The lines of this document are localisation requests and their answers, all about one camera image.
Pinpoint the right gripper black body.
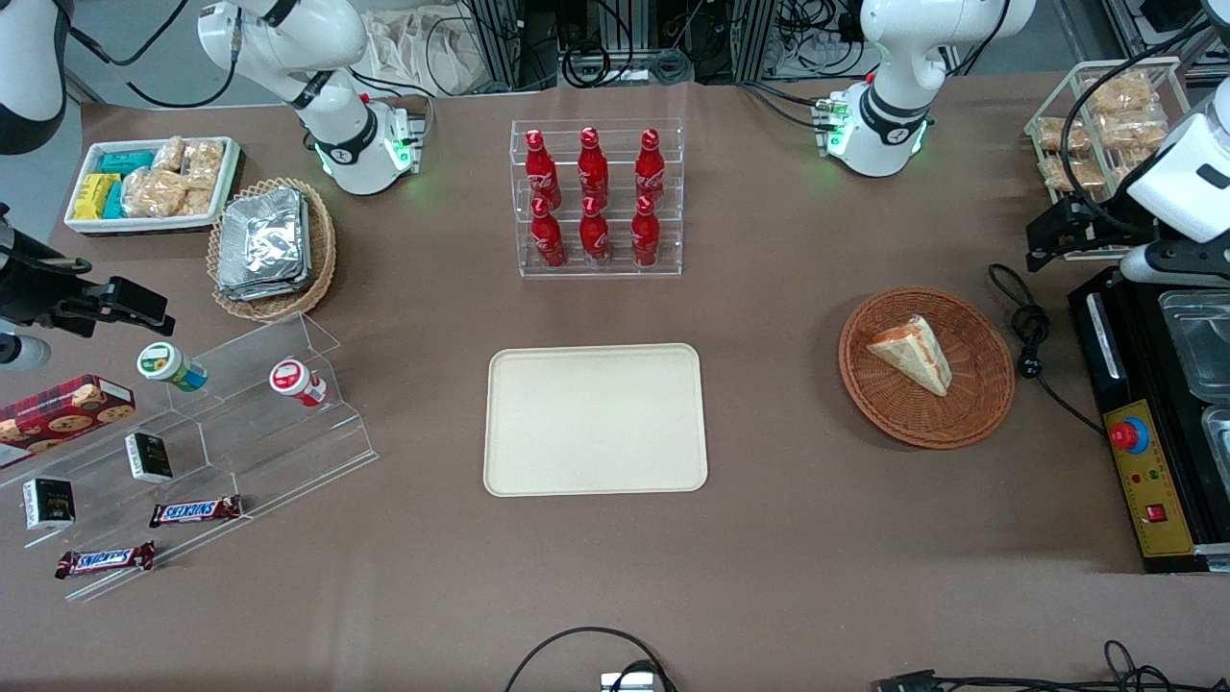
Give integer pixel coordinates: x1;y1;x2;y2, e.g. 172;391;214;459
0;204;97;328

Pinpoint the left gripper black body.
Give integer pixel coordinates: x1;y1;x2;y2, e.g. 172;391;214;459
1076;197;1169;259

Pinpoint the triangular sandwich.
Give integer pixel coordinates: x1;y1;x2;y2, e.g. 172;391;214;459
867;314;953;398

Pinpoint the white rectangular snack tray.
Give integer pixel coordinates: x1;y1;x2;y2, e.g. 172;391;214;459
64;136;243;237

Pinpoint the brown round wicker basket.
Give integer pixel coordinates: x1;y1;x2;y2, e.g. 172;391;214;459
838;286;1017;451

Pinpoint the light tan wicker basket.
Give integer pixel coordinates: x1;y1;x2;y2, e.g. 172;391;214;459
206;177;337;323

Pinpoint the beige rectangular tray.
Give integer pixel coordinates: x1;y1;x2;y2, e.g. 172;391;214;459
483;343;709;498

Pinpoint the green lid yogurt cup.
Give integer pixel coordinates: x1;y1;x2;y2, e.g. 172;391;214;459
136;342;209;393

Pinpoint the bagged brown snack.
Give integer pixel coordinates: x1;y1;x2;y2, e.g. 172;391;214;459
1084;73;1156;116
1095;111;1171;150
1041;156;1106;191
1036;116;1094;155
1105;144;1166;193

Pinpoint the red tartan cookie box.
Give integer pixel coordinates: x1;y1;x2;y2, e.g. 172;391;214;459
0;375;136;469

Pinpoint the yellow snack packet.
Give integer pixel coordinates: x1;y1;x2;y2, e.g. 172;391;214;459
74;173;121;221

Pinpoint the silver foil pack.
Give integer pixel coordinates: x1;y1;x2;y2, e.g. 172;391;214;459
215;274;314;304
219;187;310;289

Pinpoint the steel pan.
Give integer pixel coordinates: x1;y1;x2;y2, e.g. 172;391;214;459
1201;404;1230;482
1158;290;1230;403

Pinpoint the small black carton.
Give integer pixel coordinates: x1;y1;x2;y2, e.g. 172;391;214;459
23;478;76;531
125;432;174;484

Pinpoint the clear acrylic stepped display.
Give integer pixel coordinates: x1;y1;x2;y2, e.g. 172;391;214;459
0;312;379;604

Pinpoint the red lid yogurt cup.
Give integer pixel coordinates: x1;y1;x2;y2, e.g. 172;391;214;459
269;358;328;408

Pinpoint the Snickers chocolate bar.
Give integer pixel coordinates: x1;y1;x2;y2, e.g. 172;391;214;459
55;541;156;580
149;495;243;529

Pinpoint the black machine with yellow panel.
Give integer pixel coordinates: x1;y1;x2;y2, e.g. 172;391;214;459
1069;264;1230;575

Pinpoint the cream cloth bag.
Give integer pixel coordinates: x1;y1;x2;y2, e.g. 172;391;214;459
363;8;486;97

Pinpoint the clear acrylic bottle rack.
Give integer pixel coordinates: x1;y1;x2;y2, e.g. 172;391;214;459
510;119;684;280

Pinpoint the red cola bottle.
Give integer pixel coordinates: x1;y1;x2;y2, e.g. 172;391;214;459
634;128;667;205
524;129;562;208
630;196;662;268
529;197;567;268
577;127;610;205
578;196;612;266

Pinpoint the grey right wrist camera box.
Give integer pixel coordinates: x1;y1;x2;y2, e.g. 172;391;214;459
0;332;51;372

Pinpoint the black power cable with plug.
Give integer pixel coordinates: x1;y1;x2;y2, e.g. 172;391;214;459
988;263;1106;435

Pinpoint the white wire rack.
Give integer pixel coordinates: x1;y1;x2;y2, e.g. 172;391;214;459
1024;58;1194;260

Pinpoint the aluminium profile frame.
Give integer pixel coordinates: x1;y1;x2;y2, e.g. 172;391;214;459
1100;0;1230;68
466;0;784;92

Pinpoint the black cable with connector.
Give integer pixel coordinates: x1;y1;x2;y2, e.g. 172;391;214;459
870;639;1230;692

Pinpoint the black coiled cable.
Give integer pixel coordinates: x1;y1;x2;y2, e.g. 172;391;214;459
560;29;640;89

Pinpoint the black looped cable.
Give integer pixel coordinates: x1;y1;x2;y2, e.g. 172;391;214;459
504;627;678;692

